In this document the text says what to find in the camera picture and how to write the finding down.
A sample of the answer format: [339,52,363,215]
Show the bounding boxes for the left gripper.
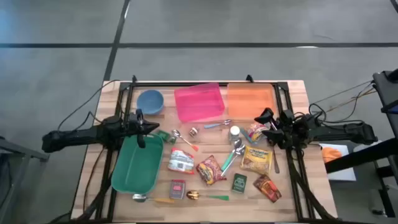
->
[124,108,160,149]

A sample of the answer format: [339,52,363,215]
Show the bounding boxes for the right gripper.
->
[254,107,298,150]

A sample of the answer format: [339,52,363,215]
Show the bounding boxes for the white-lidded spice jar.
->
[228,125,241,143]

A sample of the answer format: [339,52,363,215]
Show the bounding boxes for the yellow ramen packet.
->
[239,145,274,175]

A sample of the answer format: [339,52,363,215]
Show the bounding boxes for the plain steel spoon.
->
[221,143,246,177]

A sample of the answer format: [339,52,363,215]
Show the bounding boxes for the teal-handled spoon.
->
[220,138,243,172]

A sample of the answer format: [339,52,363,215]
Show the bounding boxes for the taco seasoning mix packet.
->
[252,174,283,203]

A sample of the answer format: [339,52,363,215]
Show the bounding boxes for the dark green spice tin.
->
[231,172,248,194]

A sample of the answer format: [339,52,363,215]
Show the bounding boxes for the red spice tin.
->
[169,179,187,200]

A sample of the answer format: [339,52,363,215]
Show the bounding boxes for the red ramen packet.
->
[195,154,228,187]

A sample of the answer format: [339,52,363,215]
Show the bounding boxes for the gold spoon green handle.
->
[185,190,230,202]

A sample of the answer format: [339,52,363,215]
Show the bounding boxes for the blue bowl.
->
[136,89,165,116]

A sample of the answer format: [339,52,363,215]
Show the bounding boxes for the orange plastic bin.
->
[226,82,277,120]

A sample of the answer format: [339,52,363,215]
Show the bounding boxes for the teal plastic basket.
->
[111,133,165,195]

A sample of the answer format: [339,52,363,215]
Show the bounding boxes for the orange Maruchan ramen packet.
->
[167,147,196,175]

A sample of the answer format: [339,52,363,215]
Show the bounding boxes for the pink plastic bin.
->
[174,82,226,123]

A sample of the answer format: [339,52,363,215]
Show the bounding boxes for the orange cloth object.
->
[322,146,343,164]

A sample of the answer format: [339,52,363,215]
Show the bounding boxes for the white paper sheet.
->
[318,142,358,182]

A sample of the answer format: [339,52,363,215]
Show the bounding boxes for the white plastic container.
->
[353,139,383,153]

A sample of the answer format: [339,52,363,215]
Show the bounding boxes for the black equipment stand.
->
[325,68,398,218]

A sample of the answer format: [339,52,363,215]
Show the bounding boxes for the grey metal stand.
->
[0,136,50,224]

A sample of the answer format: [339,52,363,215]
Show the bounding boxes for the small black floor device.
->
[371,207,388,218]

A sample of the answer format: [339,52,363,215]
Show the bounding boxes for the orange-handled spoon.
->
[171,129,200,152]

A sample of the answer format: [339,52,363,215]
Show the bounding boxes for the black aluminium rig frame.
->
[74,74,340,223]

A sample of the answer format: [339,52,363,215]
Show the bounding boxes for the blue-handled spoon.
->
[203,119,233,129]

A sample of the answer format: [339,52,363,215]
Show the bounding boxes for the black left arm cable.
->
[57,79,121,131]

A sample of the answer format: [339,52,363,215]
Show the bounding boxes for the yellow-handled spoon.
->
[132,193,175,204]

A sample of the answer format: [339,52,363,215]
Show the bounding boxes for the grey cable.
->
[310,80,374,106]

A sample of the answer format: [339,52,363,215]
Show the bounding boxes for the orange cable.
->
[325,90,376,113]

